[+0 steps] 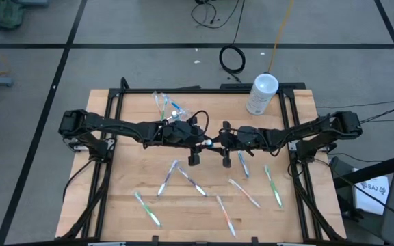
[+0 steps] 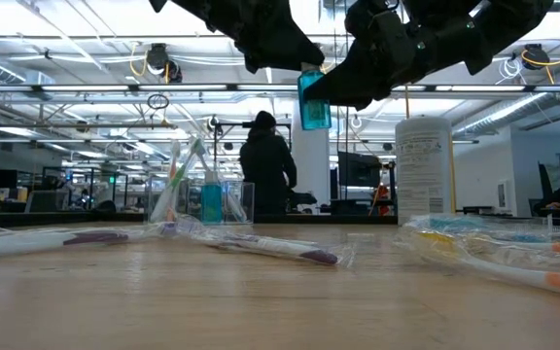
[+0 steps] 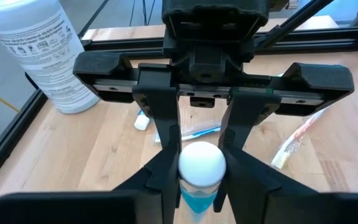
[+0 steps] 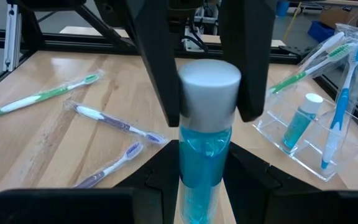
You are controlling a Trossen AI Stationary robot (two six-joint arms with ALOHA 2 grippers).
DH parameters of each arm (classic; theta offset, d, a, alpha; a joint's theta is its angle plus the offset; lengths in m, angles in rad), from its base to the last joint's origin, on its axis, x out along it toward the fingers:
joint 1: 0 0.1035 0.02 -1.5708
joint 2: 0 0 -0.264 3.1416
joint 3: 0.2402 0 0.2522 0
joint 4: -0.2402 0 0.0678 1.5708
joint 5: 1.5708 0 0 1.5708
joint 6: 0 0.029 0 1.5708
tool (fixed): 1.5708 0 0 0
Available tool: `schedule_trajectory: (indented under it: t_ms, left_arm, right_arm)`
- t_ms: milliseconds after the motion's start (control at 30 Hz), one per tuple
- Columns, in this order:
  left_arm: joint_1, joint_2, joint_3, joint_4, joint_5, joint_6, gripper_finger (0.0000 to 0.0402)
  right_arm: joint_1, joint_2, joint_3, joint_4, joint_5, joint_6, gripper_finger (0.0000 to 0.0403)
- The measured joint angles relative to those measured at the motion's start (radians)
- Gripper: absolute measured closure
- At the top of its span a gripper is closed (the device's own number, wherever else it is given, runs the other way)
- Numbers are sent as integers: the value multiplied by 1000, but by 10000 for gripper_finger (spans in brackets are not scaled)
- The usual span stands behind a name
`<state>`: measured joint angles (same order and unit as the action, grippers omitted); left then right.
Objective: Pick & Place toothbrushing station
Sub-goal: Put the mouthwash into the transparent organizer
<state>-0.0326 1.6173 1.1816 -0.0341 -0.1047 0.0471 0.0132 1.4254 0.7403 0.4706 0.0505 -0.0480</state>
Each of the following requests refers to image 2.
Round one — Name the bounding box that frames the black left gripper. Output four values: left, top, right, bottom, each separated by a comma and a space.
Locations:
170, 0, 326, 74

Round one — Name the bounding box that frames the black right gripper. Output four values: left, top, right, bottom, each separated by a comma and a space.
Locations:
302, 0, 439, 111

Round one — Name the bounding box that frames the small blue mouthwash bottle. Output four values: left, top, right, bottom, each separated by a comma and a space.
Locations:
200, 169, 224, 225
297, 61, 333, 131

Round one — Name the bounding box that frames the green white toothbrush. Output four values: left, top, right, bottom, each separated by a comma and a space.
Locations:
491, 231, 553, 245
151, 137, 208, 223

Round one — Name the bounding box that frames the purple white toothbrush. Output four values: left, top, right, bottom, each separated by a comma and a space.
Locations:
0, 215, 164, 259
160, 216, 355, 268

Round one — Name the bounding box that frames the white pillar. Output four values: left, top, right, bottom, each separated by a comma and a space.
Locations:
291, 100, 333, 206

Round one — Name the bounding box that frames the white wipes canister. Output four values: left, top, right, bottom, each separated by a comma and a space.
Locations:
395, 116, 457, 226

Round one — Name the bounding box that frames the person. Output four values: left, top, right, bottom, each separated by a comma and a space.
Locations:
238, 110, 298, 216

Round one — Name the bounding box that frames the orange red object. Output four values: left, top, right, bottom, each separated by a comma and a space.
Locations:
370, 186, 392, 218

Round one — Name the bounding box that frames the clear acrylic organizer box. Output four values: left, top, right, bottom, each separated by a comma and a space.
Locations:
144, 177, 257, 227

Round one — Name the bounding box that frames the black coiled hanging cable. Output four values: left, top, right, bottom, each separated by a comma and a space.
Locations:
343, 104, 350, 201

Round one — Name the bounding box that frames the ceiling cord reel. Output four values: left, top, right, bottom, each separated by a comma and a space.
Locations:
520, 41, 560, 74
131, 42, 185, 85

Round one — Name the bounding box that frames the black gantry frame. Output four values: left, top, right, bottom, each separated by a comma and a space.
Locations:
211, 121, 294, 218

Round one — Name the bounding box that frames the black aluminium table frame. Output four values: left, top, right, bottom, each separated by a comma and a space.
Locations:
0, 209, 401, 228

